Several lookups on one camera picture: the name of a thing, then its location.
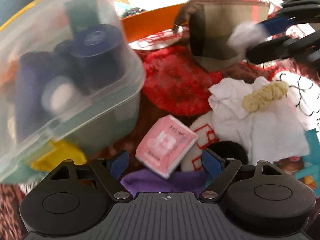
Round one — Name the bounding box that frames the pink tissue pack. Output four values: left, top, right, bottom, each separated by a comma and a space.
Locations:
136, 115, 199, 179

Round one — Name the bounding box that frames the orange cardboard box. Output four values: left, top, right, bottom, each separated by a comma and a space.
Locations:
114, 0, 189, 43

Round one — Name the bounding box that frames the white cotton pad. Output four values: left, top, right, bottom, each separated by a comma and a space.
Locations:
227, 22, 271, 54

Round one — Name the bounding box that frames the teal cartoon mask packet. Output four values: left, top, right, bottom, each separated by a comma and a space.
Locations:
274, 129, 319, 197

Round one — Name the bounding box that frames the twisted cream cloth roll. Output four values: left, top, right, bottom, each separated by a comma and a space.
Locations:
242, 81, 289, 113

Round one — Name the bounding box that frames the purple cloth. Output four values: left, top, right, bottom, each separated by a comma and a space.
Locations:
120, 169, 208, 196

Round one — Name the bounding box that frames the plaid canvas zipper pouch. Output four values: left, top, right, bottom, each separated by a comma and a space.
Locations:
172, 0, 269, 72

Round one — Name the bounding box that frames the clear plastic storage container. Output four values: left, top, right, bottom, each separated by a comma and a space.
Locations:
1, 0, 145, 184

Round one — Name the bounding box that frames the grey steel wool scrubber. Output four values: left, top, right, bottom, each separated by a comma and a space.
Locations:
121, 7, 146, 18

